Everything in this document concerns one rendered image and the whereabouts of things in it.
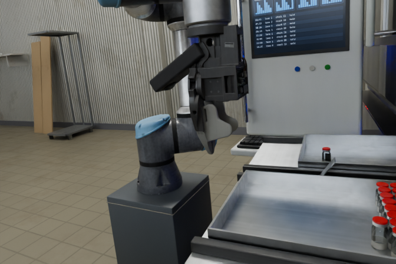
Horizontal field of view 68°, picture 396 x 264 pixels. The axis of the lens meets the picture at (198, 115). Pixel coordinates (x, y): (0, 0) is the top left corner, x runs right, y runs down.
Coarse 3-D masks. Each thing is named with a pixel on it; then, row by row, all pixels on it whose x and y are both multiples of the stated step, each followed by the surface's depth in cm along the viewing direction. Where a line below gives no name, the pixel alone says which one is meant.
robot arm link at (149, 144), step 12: (144, 120) 94; (156, 120) 90; (168, 120) 92; (144, 132) 90; (156, 132) 90; (168, 132) 91; (144, 144) 90; (156, 144) 90; (168, 144) 91; (144, 156) 92; (156, 156) 91; (168, 156) 93
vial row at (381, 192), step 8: (376, 184) 56; (384, 184) 56; (376, 192) 56; (384, 192) 53; (376, 200) 57; (384, 200) 50; (392, 200) 50; (384, 208) 48; (392, 208) 48; (384, 216) 48; (392, 216) 45; (392, 224) 44; (392, 232) 42; (392, 240) 42; (392, 248) 42; (392, 256) 43
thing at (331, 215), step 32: (256, 192) 67; (288, 192) 66; (320, 192) 64; (352, 192) 63; (224, 224) 56; (256, 224) 55; (288, 224) 54; (320, 224) 53; (352, 224) 52; (320, 256) 42; (352, 256) 40; (384, 256) 39
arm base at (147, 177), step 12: (144, 168) 93; (156, 168) 92; (168, 168) 93; (144, 180) 92; (156, 180) 91; (168, 180) 92; (180, 180) 96; (144, 192) 92; (156, 192) 91; (168, 192) 92
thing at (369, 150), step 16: (304, 144) 92; (320, 144) 96; (336, 144) 94; (352, 144) 93; (368, 144) 91; (384, 144) 89; (304, 160) 84; (320, 160) 83; (336, 160) 81; (352, 160) 80; (368, 160) 79; (384, 160) 78
